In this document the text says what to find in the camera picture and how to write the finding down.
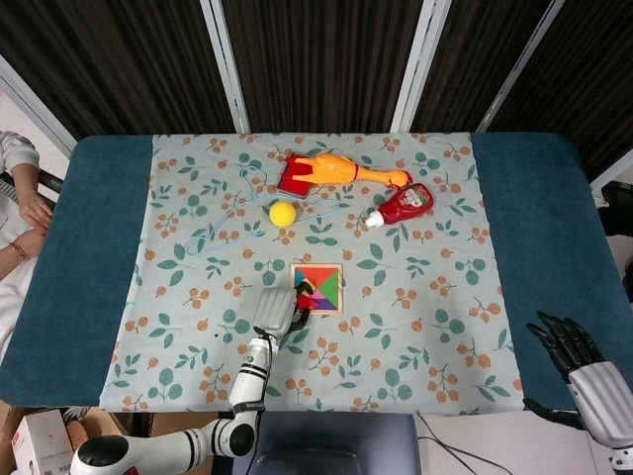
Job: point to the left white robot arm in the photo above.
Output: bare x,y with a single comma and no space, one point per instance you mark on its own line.
249,381

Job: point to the floral tablecloth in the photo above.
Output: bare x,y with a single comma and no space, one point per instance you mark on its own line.
395,321

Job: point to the teal table cover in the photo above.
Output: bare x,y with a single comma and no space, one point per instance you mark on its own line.
544,237

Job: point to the pink tangram triangle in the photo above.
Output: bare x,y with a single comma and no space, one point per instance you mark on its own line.
321,296

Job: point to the white box with red print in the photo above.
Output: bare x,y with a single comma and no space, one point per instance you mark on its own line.
39,440

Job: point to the red ketchup bottle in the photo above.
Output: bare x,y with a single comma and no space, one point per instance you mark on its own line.
408,203

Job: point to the red triangle puzzle piece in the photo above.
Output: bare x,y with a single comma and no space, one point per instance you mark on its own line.
306,299

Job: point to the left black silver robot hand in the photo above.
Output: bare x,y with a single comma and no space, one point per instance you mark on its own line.
272,312

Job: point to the bystander bare forearm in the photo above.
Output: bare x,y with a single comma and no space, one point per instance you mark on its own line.
32,210

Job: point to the large red-orange tangram triangle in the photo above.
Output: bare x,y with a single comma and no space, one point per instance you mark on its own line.
317,274

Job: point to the blue tangram triangle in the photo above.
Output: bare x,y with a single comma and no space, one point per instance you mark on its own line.
298,278

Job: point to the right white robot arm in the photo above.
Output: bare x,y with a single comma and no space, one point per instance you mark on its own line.
622,460

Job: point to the brown cardboard box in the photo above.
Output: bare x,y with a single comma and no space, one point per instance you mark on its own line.
183,423

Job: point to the black chair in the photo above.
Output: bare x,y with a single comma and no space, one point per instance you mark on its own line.
49,182

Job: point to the wooden tangram puzzle tray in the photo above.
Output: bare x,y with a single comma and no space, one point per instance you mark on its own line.
340,297

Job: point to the purple tangram parallelogram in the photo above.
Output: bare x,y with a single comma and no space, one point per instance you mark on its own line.
326,306

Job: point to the large green tangram triangle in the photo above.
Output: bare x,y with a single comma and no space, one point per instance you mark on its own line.
330,289

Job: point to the orange rubber chicken toy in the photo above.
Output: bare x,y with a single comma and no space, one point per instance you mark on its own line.
341,168

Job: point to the red rectangular box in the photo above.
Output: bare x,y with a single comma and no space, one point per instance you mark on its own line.
292,187

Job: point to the white partition post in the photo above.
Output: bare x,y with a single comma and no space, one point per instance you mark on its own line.
418,64
34,104
225,64
519,64

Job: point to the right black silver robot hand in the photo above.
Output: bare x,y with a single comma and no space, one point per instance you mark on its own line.
598,396

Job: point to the dark robot base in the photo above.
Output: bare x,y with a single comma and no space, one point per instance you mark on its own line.
336,443

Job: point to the black bag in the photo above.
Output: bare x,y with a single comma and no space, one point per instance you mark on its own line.
618,208

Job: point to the yellow ball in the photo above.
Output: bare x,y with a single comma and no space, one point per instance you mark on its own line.
283,214

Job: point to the bystander in white clothes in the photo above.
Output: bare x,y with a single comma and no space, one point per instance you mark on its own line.
12,297

